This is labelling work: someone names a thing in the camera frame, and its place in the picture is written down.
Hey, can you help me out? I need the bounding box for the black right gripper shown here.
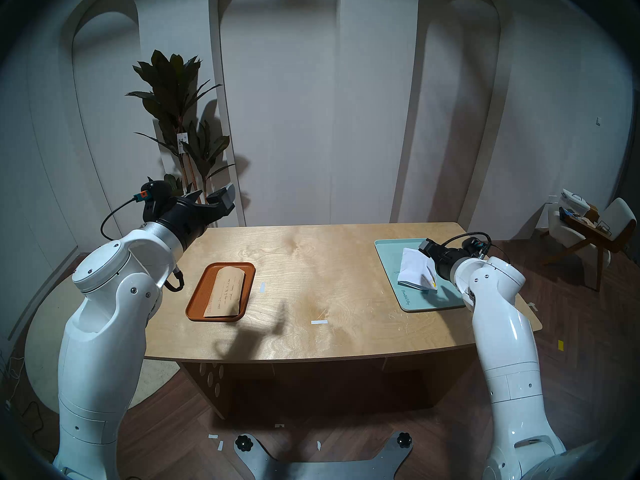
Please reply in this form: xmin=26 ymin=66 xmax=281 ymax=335
xmin=418 ymin=238 xmax=469 ymax=283

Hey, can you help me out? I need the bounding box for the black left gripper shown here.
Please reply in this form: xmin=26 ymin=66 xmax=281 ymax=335
xmin=158 ymin=183 xmax=237 ymax=250

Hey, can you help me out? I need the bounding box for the white paper envelope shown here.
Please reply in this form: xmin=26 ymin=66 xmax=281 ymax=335
xmin=397 ymin=247 xmax=441 ymax=292

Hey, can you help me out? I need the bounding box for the brown paper envelope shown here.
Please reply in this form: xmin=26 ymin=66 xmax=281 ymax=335
xmin=203 ymin=266 xmax=246 ymax=319

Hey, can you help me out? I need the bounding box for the teal printed tray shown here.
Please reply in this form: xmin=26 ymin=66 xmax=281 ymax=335
xmin=374 ymin=238 xmax=468 ymax=313

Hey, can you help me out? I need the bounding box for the orange wooden tray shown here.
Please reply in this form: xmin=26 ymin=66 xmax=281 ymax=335
xmin=185 ymin=262 xmax=257 ymax=323

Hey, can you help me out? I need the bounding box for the tall green potted plant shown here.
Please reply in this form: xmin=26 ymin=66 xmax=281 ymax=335
xmin=126 ymin=49 xmax=236 ymax=227

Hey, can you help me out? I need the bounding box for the light wooden table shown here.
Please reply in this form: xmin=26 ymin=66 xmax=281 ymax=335
xmin=145 ymin=221 xmax=543 ymax=420

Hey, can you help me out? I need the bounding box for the white storage box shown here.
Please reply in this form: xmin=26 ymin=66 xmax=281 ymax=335
xmin=560 ymin=189 xmax=591 ymax=215

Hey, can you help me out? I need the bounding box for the cream wooden armchair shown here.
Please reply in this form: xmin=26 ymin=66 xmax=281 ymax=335
xmin=542 ymin=198 xmax=637 ymax=291

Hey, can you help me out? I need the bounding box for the round beige rug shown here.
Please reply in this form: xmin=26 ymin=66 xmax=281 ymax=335
xmin=24 ymin=254 xmax=181 ymax=416

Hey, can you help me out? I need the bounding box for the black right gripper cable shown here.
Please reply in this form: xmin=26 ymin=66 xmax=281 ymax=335
xmin=440 ymin=231 xmax=512 ymax=265

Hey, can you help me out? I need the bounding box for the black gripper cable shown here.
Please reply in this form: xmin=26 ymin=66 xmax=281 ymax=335
xmin=101 ymin=195 xmax=186 ymax=292
xmin=440 ymin=231 xmax=512 ymax=265

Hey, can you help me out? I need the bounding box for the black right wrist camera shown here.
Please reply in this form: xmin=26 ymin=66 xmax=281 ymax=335
xmin=461 ymin=236 xmax=492 ymax=259

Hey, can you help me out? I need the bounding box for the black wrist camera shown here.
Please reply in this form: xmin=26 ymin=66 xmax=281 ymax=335
xmin=141 ymin=180 xmax=173 ymax=223
xmin=461 ymin=236 xmax=492 ymax=259

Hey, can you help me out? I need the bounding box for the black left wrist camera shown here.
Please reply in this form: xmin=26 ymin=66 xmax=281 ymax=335
xmin=141 ymin=180 xmax=173 ymax=223

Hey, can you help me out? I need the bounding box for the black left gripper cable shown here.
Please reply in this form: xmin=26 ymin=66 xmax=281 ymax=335
xmin=101 ymin=195 xmax=186 ymax=292

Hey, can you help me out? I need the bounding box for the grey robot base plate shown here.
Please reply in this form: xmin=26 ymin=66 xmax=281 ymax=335
xmin=234 ymin=431 xmax=415 ymax=480

